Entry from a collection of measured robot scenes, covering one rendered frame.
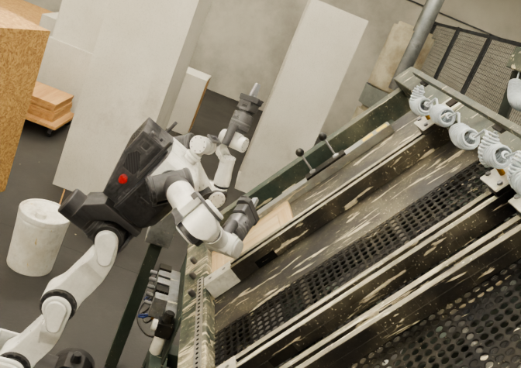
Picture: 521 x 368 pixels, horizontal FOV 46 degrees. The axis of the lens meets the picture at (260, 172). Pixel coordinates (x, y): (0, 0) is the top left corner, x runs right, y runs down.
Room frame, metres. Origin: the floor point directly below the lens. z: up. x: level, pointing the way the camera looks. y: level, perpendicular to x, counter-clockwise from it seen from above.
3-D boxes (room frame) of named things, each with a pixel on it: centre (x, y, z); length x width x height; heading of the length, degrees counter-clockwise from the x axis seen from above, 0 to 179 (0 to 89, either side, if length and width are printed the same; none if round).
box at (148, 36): (4.87, 1.21, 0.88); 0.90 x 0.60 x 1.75; 5
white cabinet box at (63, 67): (6.45, 2.24, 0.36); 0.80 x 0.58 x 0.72; 5
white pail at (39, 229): (3.24, 1.07, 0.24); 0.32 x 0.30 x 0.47; 5
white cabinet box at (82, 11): (6.48, 2.22, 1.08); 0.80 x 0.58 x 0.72; 5
